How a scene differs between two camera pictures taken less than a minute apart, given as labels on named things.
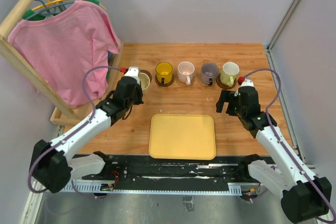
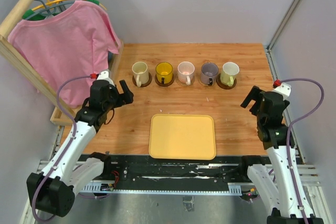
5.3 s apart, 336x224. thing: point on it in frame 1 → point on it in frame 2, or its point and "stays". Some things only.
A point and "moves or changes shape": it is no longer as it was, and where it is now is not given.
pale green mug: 230,70 stays
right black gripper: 226,96 → 253,94
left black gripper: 139,100 → 124,98
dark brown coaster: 218,81 stays
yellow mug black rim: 164,71 stays
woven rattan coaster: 184,84 stays
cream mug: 145,80 moves or changes shape
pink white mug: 186,72 stays
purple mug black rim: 209,73 stays
